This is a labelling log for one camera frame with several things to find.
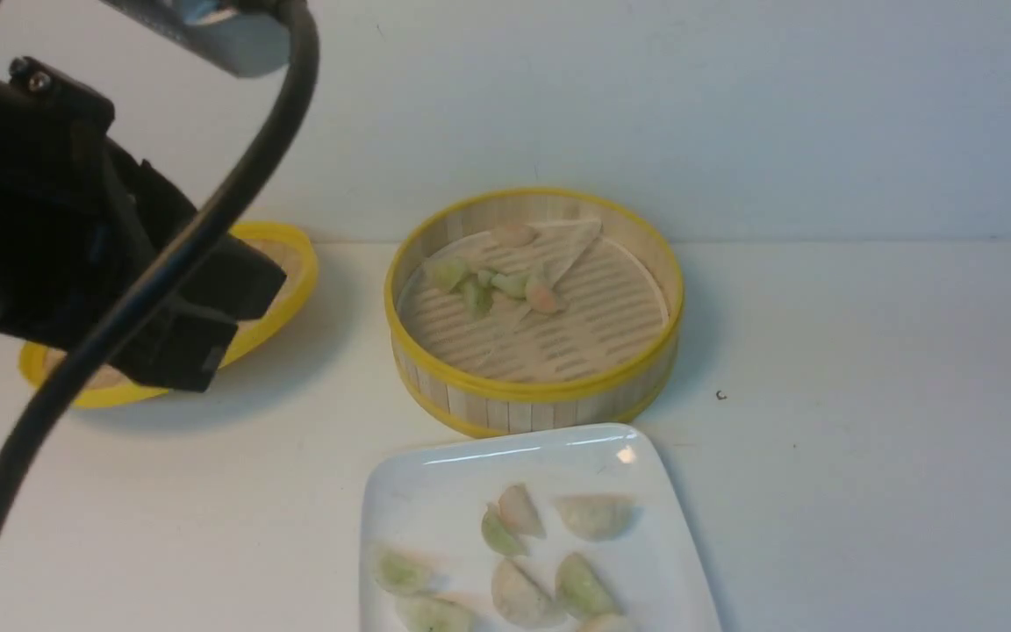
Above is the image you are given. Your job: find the green dumpling bottom edge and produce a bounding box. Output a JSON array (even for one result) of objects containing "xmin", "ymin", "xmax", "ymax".
[{"xmin": 396, "ymin": 595, "xmax": 475, "ymax": 632}]

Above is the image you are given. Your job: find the black cable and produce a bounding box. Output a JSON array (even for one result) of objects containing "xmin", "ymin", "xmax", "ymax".
[{"xmin": 0, "ymin": 0, "xmax": 321, "ymax": 632}]

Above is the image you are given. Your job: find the pale white dumpling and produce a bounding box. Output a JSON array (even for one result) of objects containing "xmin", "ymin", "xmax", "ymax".
[{"xmin": 553, "ymin": 493, "xmax": 637, "ymax": 542}]

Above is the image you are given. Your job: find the pale green dumpling steamer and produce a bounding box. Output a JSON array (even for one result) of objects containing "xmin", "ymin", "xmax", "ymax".
[{"xmin": 490, "ymin": 273, "xmax": 529, "ymax": 300}]

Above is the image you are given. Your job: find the orange pink dumpling steamer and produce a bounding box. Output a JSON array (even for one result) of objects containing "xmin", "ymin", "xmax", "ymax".
[{"xmin": 525, "ymin": 276, "xmax": 564, "ymax": 313}]

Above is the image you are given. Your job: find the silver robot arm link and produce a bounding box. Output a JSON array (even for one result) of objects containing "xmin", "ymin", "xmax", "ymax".
[{"xmin": 104, "ymin": 1, "xmax": 289, "ymax": 79}]

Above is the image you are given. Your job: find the yellow-rimmed bamboo steamer lid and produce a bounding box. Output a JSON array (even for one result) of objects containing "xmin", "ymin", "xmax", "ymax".
[{"xmin": 18, "ymin": 221, "xmax": 319, "ymax": 408}]

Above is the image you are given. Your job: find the small green dumpling steamer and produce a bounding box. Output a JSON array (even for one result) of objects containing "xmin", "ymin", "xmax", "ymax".
[{"xmin": 460, "ymin": 276, "xmax": 493, "ymax": 320}]

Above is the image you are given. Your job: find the pale speckled dumpling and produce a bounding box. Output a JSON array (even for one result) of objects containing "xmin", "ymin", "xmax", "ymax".
[{"xmin": 491, "ymin": 557, "xmax": 566, "ymax": 629}]

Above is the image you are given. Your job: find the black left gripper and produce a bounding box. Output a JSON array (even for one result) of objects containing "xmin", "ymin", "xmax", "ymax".
[{"xmin": 0, "ymin": 57, "xmax": 247, "ymax": 391}]

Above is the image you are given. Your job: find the green dumpling in steamer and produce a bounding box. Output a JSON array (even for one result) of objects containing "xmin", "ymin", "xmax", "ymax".
[{"xmin": 424, "ymin": 256, "xmax": 472, "ymax": 293}]

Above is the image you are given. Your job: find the pale pink dumpling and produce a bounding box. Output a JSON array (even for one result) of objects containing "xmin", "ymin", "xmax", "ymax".
[{"xmin": 497, "ymin": 484, "xmax": 547, "ymax": 539}]

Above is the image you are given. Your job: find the yellow-rimmed bamboo steamer basket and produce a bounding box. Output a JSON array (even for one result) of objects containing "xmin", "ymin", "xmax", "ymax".
[{"xmin": 383, "ymin": 188, "xmax": 685, "ymax": 437}]

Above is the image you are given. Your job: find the white square plate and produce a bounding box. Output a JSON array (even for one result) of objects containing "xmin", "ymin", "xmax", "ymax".
[{"xmin": 360, "ymin": 423, "xmax": 721, "ymax": 631}]

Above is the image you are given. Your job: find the pink dumpling in steamer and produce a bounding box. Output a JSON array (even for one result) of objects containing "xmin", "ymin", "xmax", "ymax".
[{"xmin": 490, "ymin": 223, "xmax": 539, "ymax": 248}]

